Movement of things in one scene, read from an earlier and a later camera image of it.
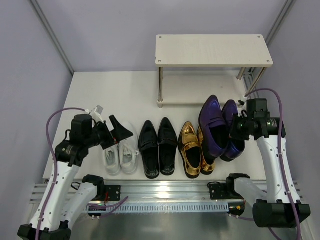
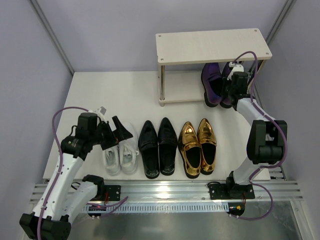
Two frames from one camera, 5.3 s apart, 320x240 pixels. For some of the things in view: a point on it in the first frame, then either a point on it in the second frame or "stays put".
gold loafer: [206, 167] stays put
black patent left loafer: [148, 146] stays put
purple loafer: [235, 147] to [225, 102]
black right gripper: [235, 128] to [227, 90]
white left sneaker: [112, 160] stays put
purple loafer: [213, 127] to [212, 81]
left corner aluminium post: [52, 35] stays put
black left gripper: [109, 139] stays put
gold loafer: [190, 150] stays put
